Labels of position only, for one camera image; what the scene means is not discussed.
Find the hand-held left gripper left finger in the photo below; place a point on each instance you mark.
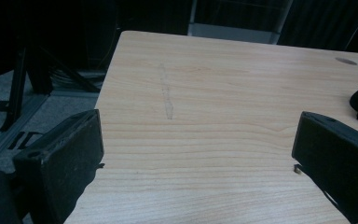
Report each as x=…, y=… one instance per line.
x=65, y=161

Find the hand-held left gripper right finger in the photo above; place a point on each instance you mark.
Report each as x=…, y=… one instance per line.
x=338, y=158

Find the black metal stand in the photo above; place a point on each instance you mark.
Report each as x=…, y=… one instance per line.
x=18, y=84

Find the dark curtain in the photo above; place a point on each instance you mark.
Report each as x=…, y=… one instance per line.
x=326, y=21

